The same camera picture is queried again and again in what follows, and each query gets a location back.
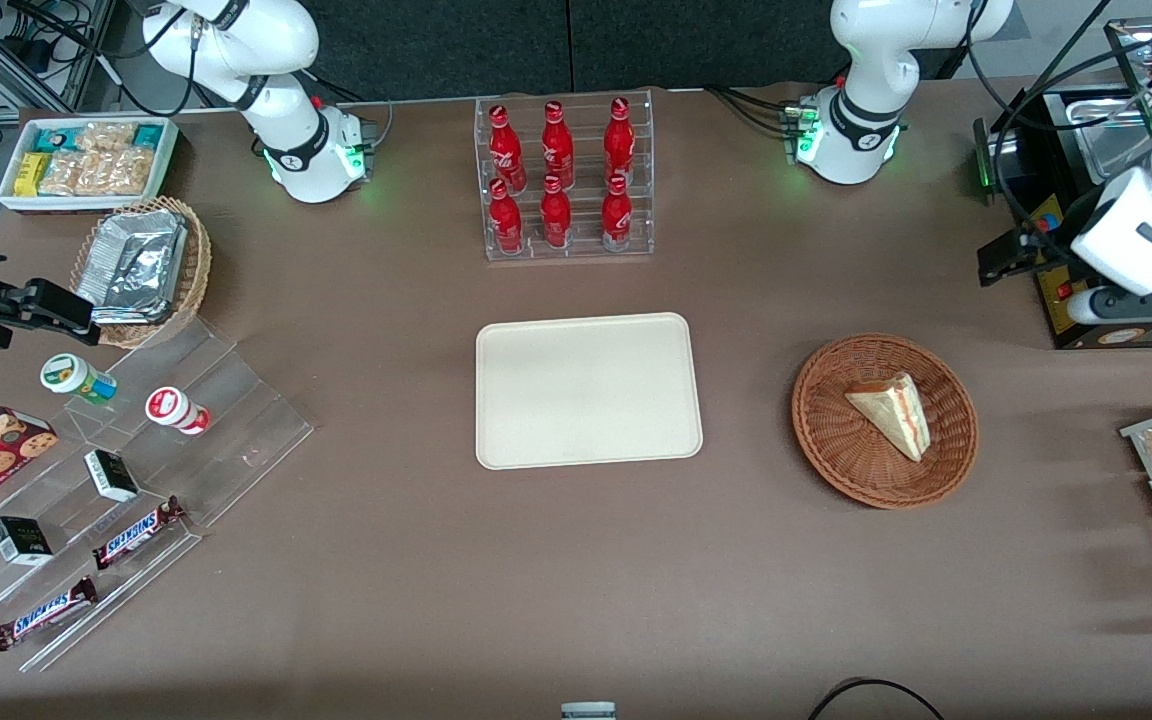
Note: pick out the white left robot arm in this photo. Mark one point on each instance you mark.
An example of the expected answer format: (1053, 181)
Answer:
(876, 60)

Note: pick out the silver foil packets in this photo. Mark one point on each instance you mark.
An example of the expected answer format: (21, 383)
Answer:
(131, 265)

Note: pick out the red lidded yogurt cup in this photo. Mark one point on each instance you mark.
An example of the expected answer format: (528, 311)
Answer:
(174, 408)

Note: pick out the green lidded yogurt cup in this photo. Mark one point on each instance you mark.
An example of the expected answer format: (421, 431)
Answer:
(71, 376)

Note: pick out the small black box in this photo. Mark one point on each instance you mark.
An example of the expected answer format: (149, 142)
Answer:
(111, 475)
(21, 540)

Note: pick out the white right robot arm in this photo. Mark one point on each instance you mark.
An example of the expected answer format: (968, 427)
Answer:
(281, 105)

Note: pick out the white rectangular snack bin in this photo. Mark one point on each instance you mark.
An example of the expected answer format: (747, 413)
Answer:
(8, 195)

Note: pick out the yellow snack packet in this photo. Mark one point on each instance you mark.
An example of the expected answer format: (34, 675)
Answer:
(31, 174)

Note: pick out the Snickers chocolate bar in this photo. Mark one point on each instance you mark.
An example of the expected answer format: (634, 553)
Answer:
(41, 615)
(136, 535)

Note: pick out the cream plastic tray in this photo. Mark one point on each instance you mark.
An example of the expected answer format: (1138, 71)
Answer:
(586, 390)

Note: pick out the brown wicker basket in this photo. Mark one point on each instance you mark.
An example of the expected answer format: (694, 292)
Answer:
(841, 440)

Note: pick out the small white object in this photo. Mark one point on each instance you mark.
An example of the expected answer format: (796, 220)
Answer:
(588, 711)

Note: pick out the red cola bottle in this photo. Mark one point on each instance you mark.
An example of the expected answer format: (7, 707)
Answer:
(617, 215)
(505, 145)
(557, 140)
(556, 215)
(506, 220)
(619, 135)

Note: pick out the clear cracker bag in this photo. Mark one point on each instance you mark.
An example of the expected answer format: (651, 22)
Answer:
(106, 136)
(126, 172)
(68, 172)

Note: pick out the aluminium frame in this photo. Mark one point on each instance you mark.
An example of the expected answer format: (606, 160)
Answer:
(31, 60)

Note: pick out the clear acrylic bottle rack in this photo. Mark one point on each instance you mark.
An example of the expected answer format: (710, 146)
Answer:
(576, 255)

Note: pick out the light wicker basket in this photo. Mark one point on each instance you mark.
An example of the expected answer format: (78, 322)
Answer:
(198, 270)

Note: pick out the black countertop appliance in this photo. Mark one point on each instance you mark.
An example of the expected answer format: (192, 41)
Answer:
(1051, 160)

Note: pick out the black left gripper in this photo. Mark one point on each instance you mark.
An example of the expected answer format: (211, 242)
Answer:
(1039, 243)

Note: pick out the triangle sandwich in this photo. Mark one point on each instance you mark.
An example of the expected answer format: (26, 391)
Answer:
(896, 410)

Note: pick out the stainless steel pan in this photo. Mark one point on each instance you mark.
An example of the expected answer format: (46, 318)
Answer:
(1111, 140)

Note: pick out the teal snack packet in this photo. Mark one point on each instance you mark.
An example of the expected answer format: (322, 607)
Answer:
(56, 140)
(148, 136)

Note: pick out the clear acrylic stepped stand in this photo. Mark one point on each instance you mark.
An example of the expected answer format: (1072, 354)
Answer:
(236, 400)

